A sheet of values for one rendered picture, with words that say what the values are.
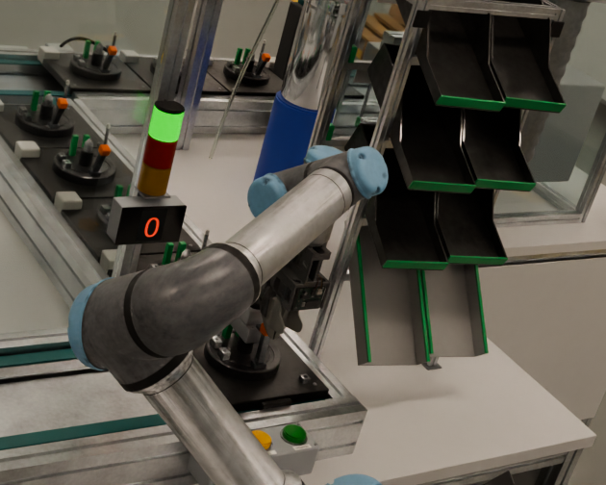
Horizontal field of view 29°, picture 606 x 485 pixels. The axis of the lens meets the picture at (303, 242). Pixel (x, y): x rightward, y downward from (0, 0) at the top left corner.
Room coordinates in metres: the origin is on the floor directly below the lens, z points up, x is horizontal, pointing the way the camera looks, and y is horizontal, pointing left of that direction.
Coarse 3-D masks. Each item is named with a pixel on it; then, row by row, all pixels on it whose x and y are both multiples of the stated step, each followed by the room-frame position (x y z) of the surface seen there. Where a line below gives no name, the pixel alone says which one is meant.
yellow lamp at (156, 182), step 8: (144, 168) 1.78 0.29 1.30; (152, 168) 1.78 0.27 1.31; (168, 168) 1.79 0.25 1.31; (144, 176) 1.78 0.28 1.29; (152, 176) 1.77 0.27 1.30; (160, 176) 1.78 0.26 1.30; (168, 176) 1.79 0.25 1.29; (144, 184) 1.78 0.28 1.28; (152, 184) 1.77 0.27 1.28; (160, 184) 1.78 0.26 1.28; (144, 192) 1.77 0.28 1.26; (152, 192) 1.78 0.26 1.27; (160, 192) 1.78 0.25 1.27
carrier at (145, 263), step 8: (208, 232) 2.08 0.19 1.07; (168, 248) 2.04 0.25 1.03; (184, 248) 2.07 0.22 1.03; (144, 256) 2.10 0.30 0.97; (152, 256) 2.11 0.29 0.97; (160, 256) 2.12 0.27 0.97; (168, 256) 2.05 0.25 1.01; (176, 256) 2.07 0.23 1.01; (184, 256) 2.02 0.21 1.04; (144, 264) 2.07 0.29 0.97; (152, 264) 2.01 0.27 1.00; (160, 264) 2.05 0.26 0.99
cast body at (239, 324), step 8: (256, 304) 1.82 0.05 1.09; (248, 312) 1.80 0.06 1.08; (256, 312) 1.81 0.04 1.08; (240, 320) 1.82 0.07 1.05; (248, 320) 1.80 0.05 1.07; (256, 320) 1.81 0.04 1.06; (240, 328) 1.81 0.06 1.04; (248, 328) 1.79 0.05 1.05; (256, 328) 1.80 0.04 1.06; (240, 336) 1.81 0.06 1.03; (248, 336) 1.79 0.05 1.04; (256, 336) 1.80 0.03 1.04
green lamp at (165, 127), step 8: (160, 112) 1.78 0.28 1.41; (152, 120) 1.79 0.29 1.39; (160, 120) 1.78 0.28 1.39; (168, 120) 1.78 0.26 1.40; (176, 120) 1.78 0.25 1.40; (152, 128) 1.78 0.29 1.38; (160, 128) 1.77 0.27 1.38; (168, 128) 1.78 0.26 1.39; (176, 128) 1.79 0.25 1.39; (152, 136) 1.78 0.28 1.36; (160, 136) 1.77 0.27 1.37; (168, 136) 1.78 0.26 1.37; (176, 136) 1.79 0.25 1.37
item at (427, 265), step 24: (360, 144) 2.08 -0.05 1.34; (384, 192) 2.07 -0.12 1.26; (408, 192) 2.10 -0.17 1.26; (432, 192) 2.06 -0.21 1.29; (384, 216) 2.01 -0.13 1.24; (408, 216) 2.04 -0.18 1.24; (432, 216) 2.04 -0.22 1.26; (384, 240) 1.96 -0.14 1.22; (408, 240) 1.99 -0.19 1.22; (432, 240) 2.02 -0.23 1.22; (384, 264) 1.90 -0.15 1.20; (408, 264) 1.92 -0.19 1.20; (432, 264) 1.94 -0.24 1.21
